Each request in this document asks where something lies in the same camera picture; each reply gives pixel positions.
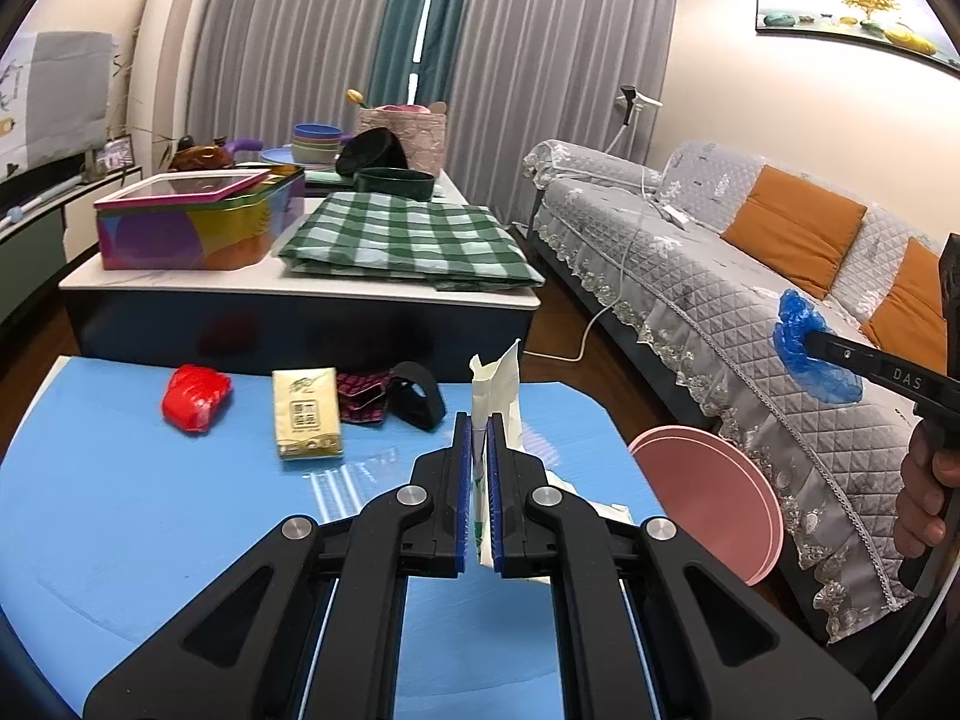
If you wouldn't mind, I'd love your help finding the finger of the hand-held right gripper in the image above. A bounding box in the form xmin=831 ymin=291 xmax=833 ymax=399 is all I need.
xmin=806 ymin=330 xmax=876 ymax=386

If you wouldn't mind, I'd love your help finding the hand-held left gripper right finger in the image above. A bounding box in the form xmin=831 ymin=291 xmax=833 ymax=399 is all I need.
xmin=486 ymin=412 xmax=878 ymax=720

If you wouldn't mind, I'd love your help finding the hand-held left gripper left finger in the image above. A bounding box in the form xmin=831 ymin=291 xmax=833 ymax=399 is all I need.
xmin=82 ymin=412 xmax=473 ymax=720

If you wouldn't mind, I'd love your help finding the blue plastic bag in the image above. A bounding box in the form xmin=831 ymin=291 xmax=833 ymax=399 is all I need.
xmin=772 ymin=289 xmax=863 ymax=402

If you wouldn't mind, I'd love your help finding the white foam net pad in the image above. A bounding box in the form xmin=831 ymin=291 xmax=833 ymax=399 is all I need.
xmin=523 ymin=421 xmax=560 ymax=466

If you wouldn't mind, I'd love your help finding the black curved plastic piece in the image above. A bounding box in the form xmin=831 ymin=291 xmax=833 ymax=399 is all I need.
xmin=386 ymin=361 xmax=447 ymax=432

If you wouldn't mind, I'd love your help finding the white paper bag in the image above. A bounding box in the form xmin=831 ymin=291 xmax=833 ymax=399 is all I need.
xmin=469 ymin=337 xmax=638 ymax=586

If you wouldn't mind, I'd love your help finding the clear plastic wrapper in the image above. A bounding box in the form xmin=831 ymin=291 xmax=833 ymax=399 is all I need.
xmin=307 ymin=446 xmax=398 ymax=518

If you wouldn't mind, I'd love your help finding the black pink-patterned wrapper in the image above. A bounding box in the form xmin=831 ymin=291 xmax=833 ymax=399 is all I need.
xmin=334 ymin=371 xmax=395 ymax=427

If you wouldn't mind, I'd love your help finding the beige tissue packet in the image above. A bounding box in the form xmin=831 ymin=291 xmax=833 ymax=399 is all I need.
xmin=270 ymin=367 xmax=346 ymax=462

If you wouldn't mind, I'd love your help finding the pink plastic basin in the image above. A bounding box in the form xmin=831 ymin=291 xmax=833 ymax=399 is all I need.
xmin=626 ymin=426 xmax=785 ymax=586

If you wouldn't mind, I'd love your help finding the red plastic bag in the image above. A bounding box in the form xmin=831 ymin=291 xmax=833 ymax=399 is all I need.
xmin=161 ymin=364 xmax=232 ymax=434

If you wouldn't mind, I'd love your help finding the person's right hand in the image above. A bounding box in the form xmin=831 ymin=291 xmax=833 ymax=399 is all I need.
xmin=892 ymin=427 xmax=960 ymax=565

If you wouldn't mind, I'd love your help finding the orange cushion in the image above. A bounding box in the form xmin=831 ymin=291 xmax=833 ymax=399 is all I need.
xmin=720 ymin=165 xmax=867 ymax=301
xmin=859 ymin=236 xmax=950 ymax=376

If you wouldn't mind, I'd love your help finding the sofa with grey quilted cover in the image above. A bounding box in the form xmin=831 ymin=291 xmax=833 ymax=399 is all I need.
xmin=521 ymin=139 xmax=960 ymax=646

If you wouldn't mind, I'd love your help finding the dark blue coffee table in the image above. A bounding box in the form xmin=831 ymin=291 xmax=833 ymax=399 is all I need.
xmin=58 ymin=165 xmax=542 ymax=383

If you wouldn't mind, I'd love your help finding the green checkered cloth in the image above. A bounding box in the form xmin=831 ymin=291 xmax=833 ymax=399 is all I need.
xmin=277 ymin=191 xmax=545 ymax=293

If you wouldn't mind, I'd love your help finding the dark green round container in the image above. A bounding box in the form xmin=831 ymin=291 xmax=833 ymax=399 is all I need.
xmin=352 ymin=169 xmax=437 ymax=202

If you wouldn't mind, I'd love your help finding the white floor stand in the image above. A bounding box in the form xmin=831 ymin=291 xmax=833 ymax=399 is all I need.
xmin=600 ymin=84 xmax=665 ymax=158

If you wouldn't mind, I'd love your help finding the black bowl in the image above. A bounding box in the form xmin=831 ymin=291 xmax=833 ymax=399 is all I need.
xmin=335 ymin=127 xmax=410 ymax=177

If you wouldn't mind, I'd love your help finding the pink lace basket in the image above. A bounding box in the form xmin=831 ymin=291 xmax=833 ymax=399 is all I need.
xmin=356 ymin=101 xmax=449 ymax=181

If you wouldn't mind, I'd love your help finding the stack of coloured bowls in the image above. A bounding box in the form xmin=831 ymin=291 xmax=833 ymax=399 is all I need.
xmin=291 ymin=124 xmax=344 ymax=166

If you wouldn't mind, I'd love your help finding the colourful tin box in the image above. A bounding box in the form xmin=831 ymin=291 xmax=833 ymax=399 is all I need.
xmin=94 ymin=169 xmax=308 ymax=271

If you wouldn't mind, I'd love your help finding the grey curtain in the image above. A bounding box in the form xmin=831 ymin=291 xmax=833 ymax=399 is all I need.
xmin=184 ymin=0 xmax=410 ymax=188
xmin=442 ymin=0 xmax=680 ymax=222

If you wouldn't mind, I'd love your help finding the brown teapot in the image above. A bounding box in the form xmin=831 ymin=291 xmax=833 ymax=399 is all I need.
xmin=169 ymin=135 xmax=235 ymax=172

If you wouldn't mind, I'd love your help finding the teal curtain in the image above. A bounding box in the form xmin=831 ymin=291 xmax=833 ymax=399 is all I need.
xmin=367 ymin=0 xmax=481 ymax=166

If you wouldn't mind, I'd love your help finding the television cabinet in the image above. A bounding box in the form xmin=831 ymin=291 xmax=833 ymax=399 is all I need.
xmin=0 ymin=165 xmax=143 ymax=331

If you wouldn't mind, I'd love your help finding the white rod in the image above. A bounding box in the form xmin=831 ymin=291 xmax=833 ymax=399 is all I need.
xmin=0 ymin=172 xmax=83 ymax=230

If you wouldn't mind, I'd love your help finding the white standing air conditioner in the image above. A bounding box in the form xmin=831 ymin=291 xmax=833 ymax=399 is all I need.
xmin=139 ymin=0 xmax=211 ymax=155

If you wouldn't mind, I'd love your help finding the grey television cover cloth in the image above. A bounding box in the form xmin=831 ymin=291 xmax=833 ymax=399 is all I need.
xmin=0 ymin=30 xmax=113 ymax=181

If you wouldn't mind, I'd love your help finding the white power cable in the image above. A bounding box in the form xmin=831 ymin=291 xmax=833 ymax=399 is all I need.
xmin=521 ymin=187 xmax=676 ymax=361

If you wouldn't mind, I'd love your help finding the framed wall picture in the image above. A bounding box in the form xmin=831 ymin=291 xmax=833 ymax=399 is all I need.
xmin=754 ymin=0 xmax=960 ymax=76

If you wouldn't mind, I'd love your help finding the small photo frame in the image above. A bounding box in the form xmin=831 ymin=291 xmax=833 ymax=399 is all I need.
xmin=94 ymin=135 xmax=134 ymax=177

